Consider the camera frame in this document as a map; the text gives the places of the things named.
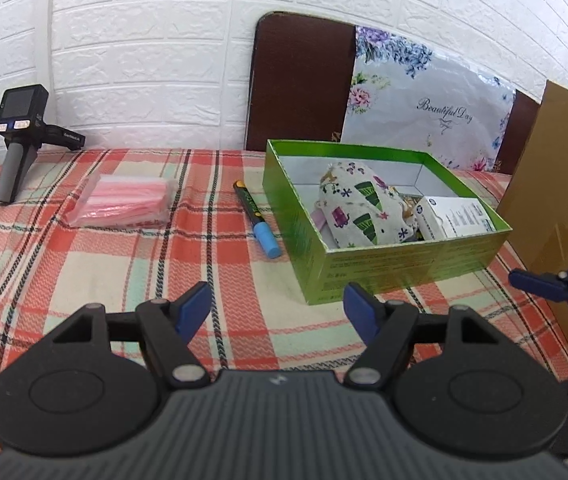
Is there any floral printed white bag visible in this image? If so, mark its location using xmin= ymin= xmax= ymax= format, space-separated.
xmin=340 ymin=25 xmax=517 ymax=173

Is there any dark brown board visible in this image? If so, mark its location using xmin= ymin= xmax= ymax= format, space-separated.
xmin=244 ymin=10 xmax=542 ymax=176

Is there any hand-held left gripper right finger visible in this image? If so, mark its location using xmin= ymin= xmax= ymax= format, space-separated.
xmin=343 ymin=282 xmax=503 ymax=389

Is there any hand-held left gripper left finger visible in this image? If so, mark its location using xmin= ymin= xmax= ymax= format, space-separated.
xmin=51 ymin=281 xmax=211 ymax=391

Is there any pink packet in clear wrap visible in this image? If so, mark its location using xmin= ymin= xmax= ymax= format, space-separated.
xmin=61 ymin=175 xmax=175 ymax=229

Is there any black marker with blue cap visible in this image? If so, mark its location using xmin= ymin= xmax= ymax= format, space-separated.
xmin=233 ymin=180 xmax=281 ymax=260

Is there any black device with grey handle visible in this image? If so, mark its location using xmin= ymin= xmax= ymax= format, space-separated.
xmin=0 ymin=84 xmax=86 ymax=206

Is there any printed fabric pouch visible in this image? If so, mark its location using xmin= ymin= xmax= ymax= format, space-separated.
xmin=314 ymin=159 xmax=422 ymax=248

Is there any red plaid tablecloth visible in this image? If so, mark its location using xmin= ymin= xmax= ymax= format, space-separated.
xmin=0 ymin=146 xmax=568 ymax=411

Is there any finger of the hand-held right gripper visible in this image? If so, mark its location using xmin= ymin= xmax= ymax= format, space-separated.
xmin=509 ymin=258 xmax=568 ymax=346

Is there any brown cardboard sheet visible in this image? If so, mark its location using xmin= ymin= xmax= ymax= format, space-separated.
xmin=495 ymin=79 xmax=568 ymax=366

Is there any green cardboard box white inside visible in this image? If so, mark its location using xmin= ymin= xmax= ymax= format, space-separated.
xmin=262 ymin=138 xmax=513 ymax=306

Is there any small white and blue box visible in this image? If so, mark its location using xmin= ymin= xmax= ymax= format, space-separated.
xmin=412 ymin=196 xmax=497 ymax=241

